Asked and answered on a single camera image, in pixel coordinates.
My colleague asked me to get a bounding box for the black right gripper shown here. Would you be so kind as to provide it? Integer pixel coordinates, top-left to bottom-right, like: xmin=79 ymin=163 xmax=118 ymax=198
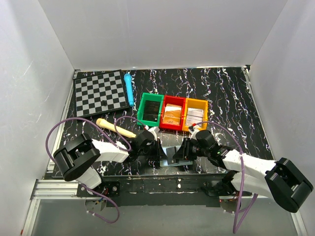
xmin=172 ymin=137 xmax=210 ymax=161

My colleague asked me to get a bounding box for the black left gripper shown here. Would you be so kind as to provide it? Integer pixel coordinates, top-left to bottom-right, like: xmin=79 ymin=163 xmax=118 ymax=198
xmin=138 ymin=139 xmax=168 ymax=161

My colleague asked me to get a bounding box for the green card holder wallet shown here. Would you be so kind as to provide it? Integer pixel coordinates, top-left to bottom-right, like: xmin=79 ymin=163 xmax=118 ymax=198
xmin=160 ymin=147 xmax=181 ymax=167

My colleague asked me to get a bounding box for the black VIP credit card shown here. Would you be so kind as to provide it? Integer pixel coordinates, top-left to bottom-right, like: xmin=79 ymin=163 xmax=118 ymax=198
xmin=165 ymin=146 xmax=180 ymax=162

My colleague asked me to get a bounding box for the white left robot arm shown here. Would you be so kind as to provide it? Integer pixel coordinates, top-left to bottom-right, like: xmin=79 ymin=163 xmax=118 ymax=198
xmin=53 ymin=130 xmax=167 ymax=197

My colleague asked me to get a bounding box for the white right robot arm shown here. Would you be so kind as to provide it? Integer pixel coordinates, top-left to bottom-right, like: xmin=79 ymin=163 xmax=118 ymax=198
xmin=173 ymin=130 xmax=314 ymax=213

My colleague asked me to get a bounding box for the orange white card stack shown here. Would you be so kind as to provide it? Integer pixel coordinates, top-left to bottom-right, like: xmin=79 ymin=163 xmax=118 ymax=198
xmin=162 ymin=112 xmax=181 ymax=125
xmin=164 ymin=103 xmax=182 ymax=113

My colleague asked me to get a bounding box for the grey printed card stack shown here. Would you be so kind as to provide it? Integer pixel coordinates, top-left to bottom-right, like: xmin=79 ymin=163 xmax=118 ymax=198
xmin=185 ymin=108 xmax=204 ymax=126

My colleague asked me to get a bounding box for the black cards stack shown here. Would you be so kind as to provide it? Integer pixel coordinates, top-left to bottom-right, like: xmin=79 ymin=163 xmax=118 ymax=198
xmin=143 ymin=100 xmax=160 ymax=122

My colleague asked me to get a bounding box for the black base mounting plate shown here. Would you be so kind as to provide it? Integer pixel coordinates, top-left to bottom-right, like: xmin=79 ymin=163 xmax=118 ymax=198
xmin=98 ymin=173 xmax=237 ymax=208

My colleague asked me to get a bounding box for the red plastic bin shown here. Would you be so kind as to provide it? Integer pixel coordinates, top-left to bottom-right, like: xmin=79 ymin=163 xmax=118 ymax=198
xmin=159 ymin=95 xmax=186 ymax=131

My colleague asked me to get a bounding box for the green plastic bin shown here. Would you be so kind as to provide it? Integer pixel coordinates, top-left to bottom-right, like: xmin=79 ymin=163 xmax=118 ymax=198
xmin=137 ymin=92 xmax=164 ymax=127

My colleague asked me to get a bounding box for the wooden stick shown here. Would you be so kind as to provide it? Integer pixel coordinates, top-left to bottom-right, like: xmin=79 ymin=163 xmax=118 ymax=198
xmin=96 ymin=118 xmax=136 ymax=138

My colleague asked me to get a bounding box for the blue toy microphone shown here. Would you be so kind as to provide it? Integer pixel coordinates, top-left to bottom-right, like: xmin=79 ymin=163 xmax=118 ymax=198
xmin=124 ymin=73 xmax=134 ymax=107

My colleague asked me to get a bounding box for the grey black chessboard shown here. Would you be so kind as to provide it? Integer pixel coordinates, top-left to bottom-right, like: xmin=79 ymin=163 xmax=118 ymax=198
xmin=74 ymin=70 xmax=129 ymax=118

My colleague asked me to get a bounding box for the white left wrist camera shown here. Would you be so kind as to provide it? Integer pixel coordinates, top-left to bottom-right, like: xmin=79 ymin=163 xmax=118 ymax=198
xmin=146 ymin=126 xmax=159 ymax=140

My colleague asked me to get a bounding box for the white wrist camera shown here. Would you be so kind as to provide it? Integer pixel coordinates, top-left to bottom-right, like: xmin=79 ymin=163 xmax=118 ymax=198
xmin=189 ymin=124 xmax=203 ymax=139
xmin=146 ymin=126 xmax=159 ymax=140

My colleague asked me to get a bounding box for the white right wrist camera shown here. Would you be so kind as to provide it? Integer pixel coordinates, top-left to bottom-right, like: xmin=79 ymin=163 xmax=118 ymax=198
xmin=189 ymin=124 xmax=203 ymax=139

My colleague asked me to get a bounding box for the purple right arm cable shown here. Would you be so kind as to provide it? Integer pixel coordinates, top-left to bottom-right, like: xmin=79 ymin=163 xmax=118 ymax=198
xmin=188 ymin=121 xmax=259 ymax=234

